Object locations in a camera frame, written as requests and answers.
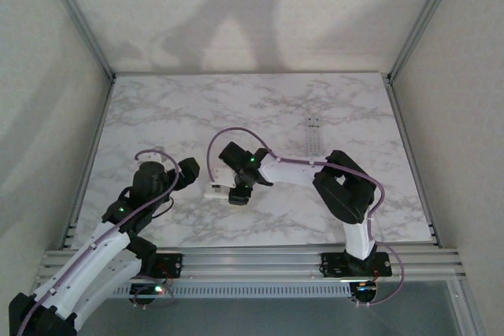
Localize short white remote with display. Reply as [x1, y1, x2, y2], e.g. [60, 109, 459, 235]
[204, 184, 229, 200]

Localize long white remote control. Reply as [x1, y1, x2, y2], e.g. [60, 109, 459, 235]
[306, 116, 323, 155]

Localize black controller board with LED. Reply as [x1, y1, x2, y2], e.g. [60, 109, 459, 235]
[129, 282, 165, 308]
[350, 281, 380, 306]

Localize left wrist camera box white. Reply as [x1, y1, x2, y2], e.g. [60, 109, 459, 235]
[139, 146, 166, 164]

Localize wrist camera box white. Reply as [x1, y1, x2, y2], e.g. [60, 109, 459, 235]
[211, 168, 238, 187]
[139, 146, 166, 164]

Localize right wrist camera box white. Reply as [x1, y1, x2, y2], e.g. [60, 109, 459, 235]
[211, 168, 238, 187]

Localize left gripper thin black wire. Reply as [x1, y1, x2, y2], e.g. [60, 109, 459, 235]
[150, 195, 175, 220]

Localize aluminium side rail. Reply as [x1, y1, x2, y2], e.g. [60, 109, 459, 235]
[384, 76, 442, 249]
[58, 76, 117, 250]

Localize aluminium mounting rail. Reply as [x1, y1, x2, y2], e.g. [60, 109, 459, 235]
[37, 247, 468, 280]

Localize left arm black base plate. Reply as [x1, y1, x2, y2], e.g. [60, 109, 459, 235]
[137, 253, 185, 279]

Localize grey slotted cable duct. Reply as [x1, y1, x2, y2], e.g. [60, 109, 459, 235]
[113, 283, 354, 300]

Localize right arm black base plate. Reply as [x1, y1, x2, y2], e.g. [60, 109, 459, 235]
[321, 251, 393, 278]

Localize aluminium frame post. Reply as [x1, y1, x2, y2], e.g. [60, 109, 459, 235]
[385, 0, 469, 83]
[37, 0, 117, 83]

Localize aluminium frame leg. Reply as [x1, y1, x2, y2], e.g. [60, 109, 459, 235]
[448, 279, 487, 336]

